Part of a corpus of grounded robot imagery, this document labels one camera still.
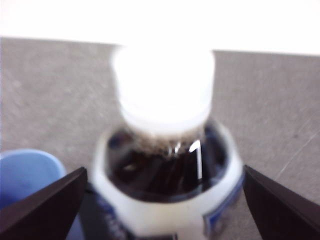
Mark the dark oolong tea bottle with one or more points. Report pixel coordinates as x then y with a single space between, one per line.
165 87

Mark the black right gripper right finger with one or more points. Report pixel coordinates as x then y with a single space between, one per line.
282 215

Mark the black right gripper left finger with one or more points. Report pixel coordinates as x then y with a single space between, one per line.
45 212

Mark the blue ribbed plastic cup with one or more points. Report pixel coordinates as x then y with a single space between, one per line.
27 175

